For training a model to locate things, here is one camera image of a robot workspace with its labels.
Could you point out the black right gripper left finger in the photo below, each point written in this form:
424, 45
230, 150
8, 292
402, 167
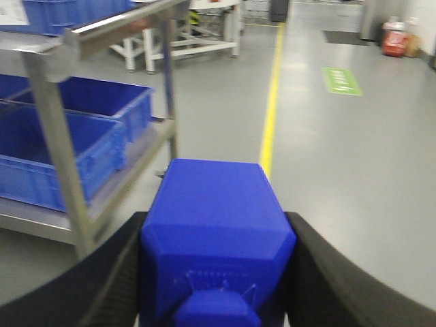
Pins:
100, 290

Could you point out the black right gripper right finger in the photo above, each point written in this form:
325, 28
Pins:
325, 288

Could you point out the steel shelf rack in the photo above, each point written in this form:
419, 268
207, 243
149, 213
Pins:
46, 61

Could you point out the blue upper shelf bin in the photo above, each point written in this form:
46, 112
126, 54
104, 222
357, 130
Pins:
53, 17

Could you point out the blue gripper centre block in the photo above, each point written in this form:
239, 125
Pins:
214, 247

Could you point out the blue plastic bin near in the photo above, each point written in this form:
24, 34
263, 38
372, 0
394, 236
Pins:
27, 172

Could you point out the blue plastic bin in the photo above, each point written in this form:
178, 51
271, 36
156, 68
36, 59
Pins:
27, 172
129, 104

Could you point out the red container on floor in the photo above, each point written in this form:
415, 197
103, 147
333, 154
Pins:
396, 37

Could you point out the white machine base frame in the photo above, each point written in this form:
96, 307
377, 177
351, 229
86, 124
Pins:
191, 37

